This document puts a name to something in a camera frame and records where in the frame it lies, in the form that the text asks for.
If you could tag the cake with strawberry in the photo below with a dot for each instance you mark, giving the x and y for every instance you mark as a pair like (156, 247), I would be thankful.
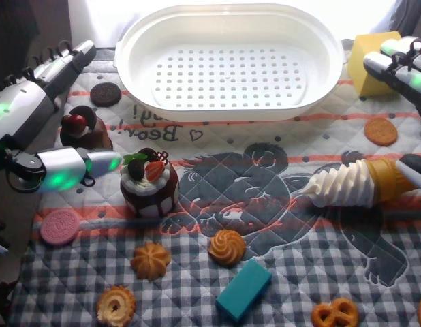
(149, 197)

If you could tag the yellow block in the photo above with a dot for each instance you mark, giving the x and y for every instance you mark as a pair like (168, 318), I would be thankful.
(367, 61)

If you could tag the pink sandwich cookie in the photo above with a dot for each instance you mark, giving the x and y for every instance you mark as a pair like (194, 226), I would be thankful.
(59, 227)

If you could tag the flower-shaped ridged cookie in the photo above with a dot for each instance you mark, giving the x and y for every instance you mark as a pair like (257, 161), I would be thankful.
(150, 261)

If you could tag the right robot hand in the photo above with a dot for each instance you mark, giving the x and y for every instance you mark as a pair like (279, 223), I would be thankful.
(406, 78)

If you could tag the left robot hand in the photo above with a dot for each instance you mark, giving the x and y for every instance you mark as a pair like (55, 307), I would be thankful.
(23, 102)

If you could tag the chocolate cake with cherry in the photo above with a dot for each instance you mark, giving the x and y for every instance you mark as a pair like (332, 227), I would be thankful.
(94, 134)

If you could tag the pretzel-shaped cookie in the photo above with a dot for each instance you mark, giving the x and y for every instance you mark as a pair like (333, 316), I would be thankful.
(324, 315)

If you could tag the dark chocolate sandwich cookie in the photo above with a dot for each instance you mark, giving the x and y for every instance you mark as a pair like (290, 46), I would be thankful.
(106, 94)

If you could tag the toy ice cream cone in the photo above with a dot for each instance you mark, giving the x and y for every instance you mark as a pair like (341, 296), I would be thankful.
(350, 185)

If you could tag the quilt with printed bear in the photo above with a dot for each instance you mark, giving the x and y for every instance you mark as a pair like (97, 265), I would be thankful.
(231, 170)

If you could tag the round orange biscuit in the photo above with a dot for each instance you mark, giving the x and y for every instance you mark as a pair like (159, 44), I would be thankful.
(380, 131)

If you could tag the teal block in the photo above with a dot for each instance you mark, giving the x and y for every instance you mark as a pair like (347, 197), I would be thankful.
(244, 291)

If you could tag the spiral swirl cookie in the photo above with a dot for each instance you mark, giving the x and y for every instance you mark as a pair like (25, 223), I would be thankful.
(227, 247)

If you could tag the white perforated plastic tray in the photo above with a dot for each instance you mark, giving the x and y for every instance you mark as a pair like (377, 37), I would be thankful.
(231, 68)

